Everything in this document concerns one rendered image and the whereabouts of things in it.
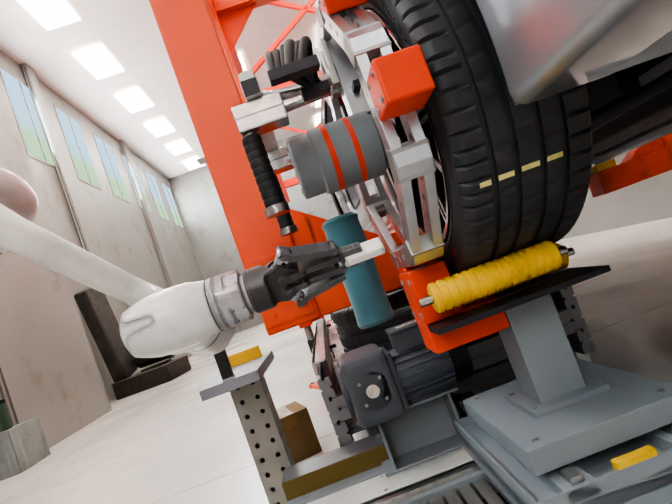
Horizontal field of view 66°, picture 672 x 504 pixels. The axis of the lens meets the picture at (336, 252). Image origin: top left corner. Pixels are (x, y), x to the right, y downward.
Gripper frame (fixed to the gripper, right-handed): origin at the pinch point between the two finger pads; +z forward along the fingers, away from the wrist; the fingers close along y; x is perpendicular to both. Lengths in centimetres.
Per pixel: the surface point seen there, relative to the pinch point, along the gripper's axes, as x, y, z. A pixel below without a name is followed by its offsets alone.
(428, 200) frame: 3.2, 3.0, 13.6
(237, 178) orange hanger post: 70, -20, -21
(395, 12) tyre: 18.9, 29.1, 17.4
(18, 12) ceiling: 946, -110, -321
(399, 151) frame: 4.8, 13.3, 10.4
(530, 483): -29, -40, 15
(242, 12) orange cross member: 325, -47, 5
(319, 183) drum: 23.9, -0.2, -1.8
